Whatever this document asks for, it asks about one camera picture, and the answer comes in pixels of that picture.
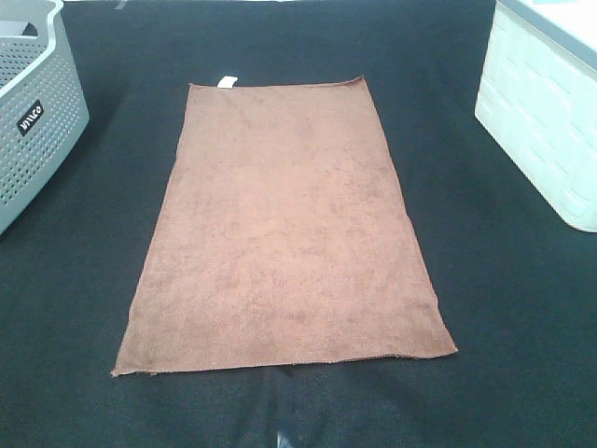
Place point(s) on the brown microfibre towel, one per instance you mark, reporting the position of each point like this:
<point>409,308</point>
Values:
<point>283,238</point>

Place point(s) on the black table cloth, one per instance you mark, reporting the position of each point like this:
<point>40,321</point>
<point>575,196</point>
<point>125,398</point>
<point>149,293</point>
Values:
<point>516,286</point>

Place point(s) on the white plastic storage box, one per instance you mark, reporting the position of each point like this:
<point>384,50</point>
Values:
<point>537,100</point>

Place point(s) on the grey perforated plastic basket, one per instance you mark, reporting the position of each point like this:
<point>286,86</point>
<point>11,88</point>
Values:
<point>43,108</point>

